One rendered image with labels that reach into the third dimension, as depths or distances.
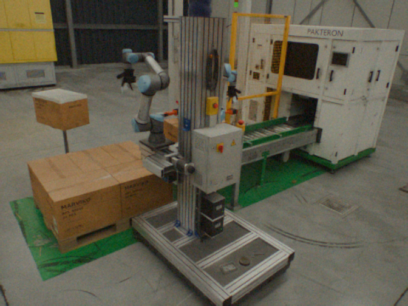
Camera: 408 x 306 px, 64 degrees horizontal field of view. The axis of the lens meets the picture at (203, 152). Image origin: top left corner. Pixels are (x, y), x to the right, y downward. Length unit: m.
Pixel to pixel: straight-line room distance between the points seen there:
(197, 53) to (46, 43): 8.23
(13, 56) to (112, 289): 8.19
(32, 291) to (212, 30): 2.41
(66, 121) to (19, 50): 5.90
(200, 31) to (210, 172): 1.01
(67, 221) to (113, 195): 0.46
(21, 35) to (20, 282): 7.92
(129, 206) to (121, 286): 0.83
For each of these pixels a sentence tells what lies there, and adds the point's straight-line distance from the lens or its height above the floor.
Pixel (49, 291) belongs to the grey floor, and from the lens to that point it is 3.02.
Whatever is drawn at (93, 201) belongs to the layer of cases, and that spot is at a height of 0.43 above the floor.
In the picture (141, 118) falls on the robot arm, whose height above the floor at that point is 1.28.
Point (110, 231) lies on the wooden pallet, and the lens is 3.46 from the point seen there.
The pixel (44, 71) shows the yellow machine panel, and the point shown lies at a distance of 10.50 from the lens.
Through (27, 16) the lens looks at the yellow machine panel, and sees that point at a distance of 10.28.
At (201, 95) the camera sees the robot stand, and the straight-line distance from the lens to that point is 2.48.
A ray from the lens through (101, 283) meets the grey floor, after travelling 2.97.
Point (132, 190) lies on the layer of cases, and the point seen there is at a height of 0.42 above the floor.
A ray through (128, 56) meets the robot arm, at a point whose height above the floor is 1.72.
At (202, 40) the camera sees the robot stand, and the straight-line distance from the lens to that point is 2.41.
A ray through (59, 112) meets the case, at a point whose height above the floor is 0.85.
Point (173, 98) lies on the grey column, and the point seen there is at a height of 0.97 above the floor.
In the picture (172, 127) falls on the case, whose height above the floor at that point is 0.92.
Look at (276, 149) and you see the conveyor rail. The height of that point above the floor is 0.48.
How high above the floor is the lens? 2.02
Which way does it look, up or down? 22 degrees down
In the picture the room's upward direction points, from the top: 2 degrees clockwise
